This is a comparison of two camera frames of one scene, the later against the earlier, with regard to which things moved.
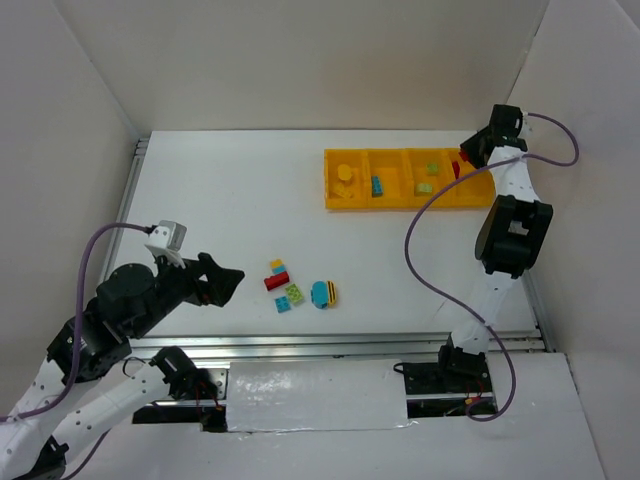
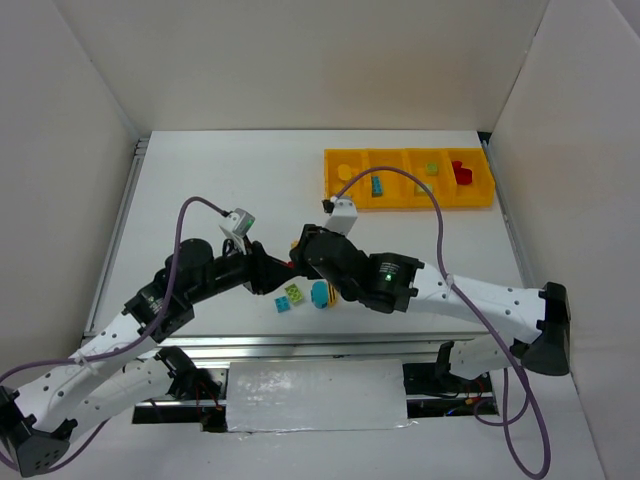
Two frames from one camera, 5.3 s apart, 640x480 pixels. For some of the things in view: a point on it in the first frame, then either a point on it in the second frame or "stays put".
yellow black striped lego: (332, 292) stays put
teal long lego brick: (376, 187) stays put
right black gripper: (476, 147) -> (305, 248)
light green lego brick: (424, 189) stays put
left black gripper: (203, 279) -> (256, 267)
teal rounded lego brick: (319, 293) stays put
